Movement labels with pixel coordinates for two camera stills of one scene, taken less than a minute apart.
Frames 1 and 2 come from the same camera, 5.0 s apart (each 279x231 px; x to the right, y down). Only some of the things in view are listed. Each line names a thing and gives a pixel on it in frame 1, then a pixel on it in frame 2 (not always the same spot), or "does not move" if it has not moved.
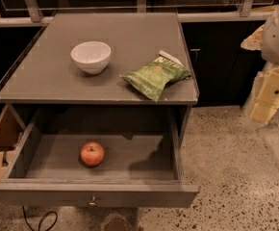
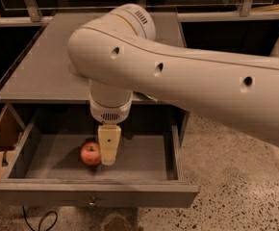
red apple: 91,153 does not move
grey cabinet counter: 44,70 does not move
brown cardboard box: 1,144 does not move
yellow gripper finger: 278,83 → 109,105
